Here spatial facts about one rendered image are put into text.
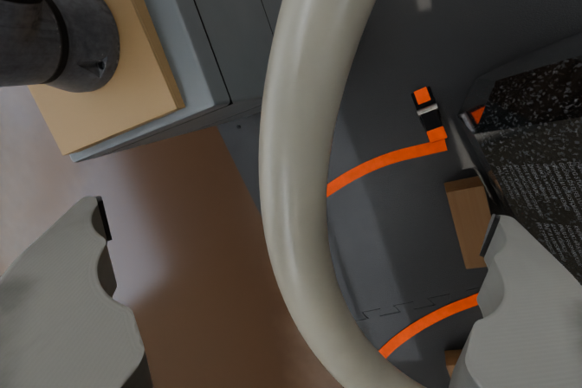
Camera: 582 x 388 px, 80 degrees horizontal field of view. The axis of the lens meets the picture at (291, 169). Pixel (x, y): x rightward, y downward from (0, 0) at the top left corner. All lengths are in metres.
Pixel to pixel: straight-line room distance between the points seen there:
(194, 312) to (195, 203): 0.66
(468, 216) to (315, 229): 1.23
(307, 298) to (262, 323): 1.81
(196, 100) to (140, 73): 0.10
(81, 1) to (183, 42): 0.16
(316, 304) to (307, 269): 0.02
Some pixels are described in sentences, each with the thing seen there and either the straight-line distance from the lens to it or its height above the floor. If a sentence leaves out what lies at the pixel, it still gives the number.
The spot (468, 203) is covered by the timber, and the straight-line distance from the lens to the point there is 1.36.
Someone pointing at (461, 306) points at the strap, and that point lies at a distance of 1.68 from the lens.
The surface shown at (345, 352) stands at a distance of 0.21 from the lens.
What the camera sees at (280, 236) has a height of 1.27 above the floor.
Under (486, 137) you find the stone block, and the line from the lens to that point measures 0.82.
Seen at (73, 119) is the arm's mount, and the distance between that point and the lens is 0.82.
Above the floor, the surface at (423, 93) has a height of 0.03.
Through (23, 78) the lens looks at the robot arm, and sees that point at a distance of 0.65.
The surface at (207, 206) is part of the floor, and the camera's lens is 1.80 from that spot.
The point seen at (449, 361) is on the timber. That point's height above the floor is 0.08.
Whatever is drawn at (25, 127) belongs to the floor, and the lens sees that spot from 2.55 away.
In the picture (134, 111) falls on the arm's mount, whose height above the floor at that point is 0.88.
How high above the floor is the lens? 1.40
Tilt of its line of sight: 66 degrees down
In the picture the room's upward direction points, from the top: 128 degrees counter-clockwise
